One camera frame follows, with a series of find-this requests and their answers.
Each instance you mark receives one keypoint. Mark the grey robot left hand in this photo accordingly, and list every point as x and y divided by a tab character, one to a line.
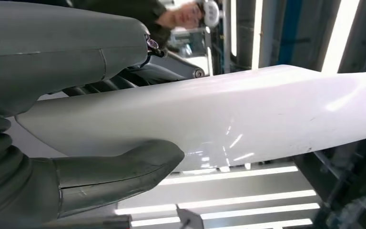
60	41

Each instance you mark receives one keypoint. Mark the person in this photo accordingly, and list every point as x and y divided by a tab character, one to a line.
176	15

